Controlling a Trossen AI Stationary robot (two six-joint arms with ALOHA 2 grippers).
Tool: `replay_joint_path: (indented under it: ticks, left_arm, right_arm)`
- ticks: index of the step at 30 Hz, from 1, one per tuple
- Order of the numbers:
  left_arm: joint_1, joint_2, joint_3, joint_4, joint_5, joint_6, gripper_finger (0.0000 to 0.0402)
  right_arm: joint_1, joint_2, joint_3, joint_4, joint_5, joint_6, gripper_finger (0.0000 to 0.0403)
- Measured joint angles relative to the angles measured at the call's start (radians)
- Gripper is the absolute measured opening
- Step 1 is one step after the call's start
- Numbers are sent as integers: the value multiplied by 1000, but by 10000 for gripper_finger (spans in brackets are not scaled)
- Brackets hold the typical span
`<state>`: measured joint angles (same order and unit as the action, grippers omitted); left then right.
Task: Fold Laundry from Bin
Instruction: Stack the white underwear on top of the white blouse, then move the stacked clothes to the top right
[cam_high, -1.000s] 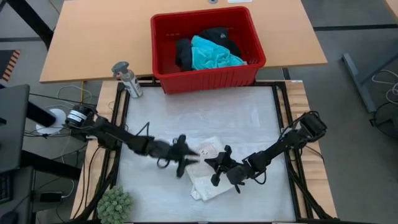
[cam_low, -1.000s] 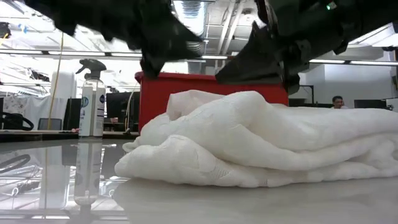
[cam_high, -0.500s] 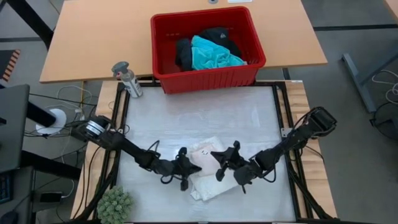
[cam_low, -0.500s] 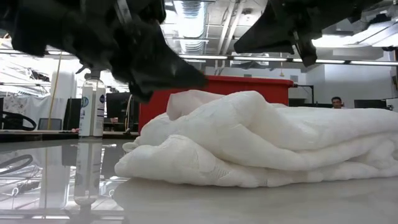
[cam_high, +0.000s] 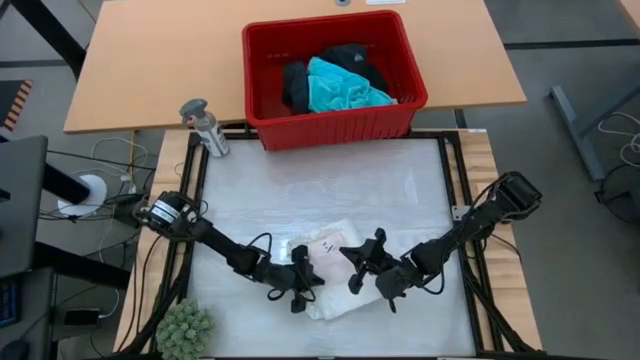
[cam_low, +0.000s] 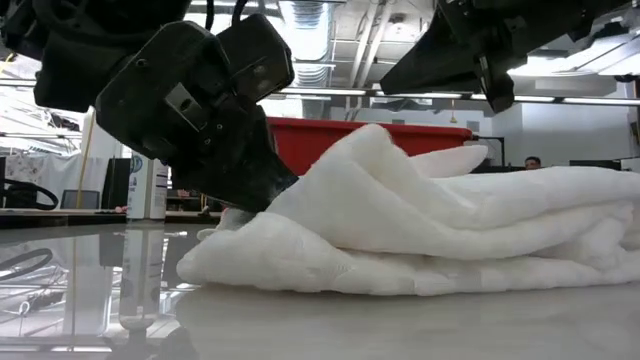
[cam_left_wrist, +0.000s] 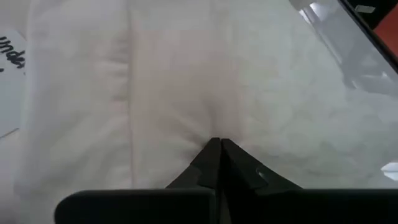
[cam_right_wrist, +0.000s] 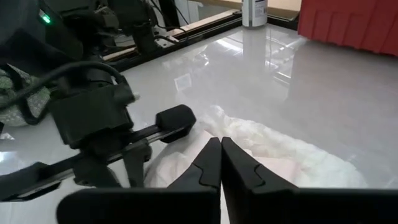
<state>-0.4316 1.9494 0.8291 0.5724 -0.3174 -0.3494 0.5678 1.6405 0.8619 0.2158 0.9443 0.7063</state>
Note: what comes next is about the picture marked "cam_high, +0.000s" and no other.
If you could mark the grey desk leg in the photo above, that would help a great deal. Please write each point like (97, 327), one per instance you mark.
(570, 125)

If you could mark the white handwritten paper tag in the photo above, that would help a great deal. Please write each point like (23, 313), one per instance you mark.
(328, 246)

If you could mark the clear spray bottle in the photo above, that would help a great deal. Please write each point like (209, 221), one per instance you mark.
(210, 130)

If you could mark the pale pink underwear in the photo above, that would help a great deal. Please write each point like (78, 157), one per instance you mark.
(330, 265)

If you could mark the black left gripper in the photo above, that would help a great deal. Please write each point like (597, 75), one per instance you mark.
(280, 277)

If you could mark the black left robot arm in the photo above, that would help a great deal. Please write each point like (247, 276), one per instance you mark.
(220, 245)

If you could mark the black phone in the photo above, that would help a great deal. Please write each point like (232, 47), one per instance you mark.
(82, 317)

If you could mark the white label sticker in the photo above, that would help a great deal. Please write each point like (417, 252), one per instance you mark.
(385, 2)

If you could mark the teal garment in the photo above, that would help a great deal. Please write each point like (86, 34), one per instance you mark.
(340, 90)

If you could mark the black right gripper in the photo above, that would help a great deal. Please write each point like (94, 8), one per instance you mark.
(392, 280)

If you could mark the white lace garment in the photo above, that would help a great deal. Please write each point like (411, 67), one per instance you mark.
(345, 300)

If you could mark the black desk leg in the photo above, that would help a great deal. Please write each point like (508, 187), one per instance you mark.
(50, 35)

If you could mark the small green plant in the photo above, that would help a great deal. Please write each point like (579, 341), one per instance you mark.
(185, 330)

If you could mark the black garment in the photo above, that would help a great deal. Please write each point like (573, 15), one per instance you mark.
(350, 52)

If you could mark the light wooden desk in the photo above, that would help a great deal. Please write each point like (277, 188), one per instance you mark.
(150, 60)

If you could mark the red plastic bin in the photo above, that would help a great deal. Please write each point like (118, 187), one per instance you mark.
(325, 135)

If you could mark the grey metal bracket plate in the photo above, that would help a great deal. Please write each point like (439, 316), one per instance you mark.
(460, 212)

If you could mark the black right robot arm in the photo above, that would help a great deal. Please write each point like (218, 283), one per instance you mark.
(465, 230)

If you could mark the hazard striped mat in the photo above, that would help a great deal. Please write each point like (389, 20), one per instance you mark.
(20, 100)

